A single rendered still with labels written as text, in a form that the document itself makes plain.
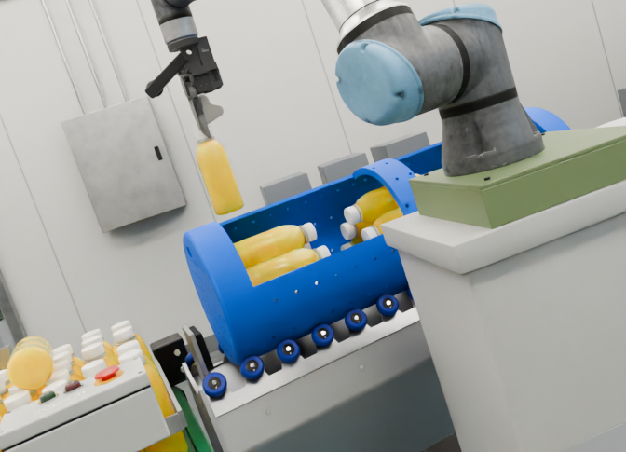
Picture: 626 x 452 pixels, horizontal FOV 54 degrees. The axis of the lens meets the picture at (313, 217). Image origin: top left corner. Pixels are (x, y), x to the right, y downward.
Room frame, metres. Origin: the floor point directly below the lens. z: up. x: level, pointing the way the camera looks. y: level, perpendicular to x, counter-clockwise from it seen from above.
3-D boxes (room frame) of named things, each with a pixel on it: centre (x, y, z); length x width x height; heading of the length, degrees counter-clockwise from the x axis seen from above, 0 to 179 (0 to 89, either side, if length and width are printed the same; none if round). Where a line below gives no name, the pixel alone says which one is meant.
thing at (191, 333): (1.18, 0.30, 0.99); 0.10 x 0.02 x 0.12; 19
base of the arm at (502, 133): (0.93, -0.29, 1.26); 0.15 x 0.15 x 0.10
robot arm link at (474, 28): (0.92, -0.28, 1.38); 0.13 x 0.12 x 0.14; 122
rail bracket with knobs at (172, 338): (1.35, 0.41, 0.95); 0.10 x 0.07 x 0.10; 19
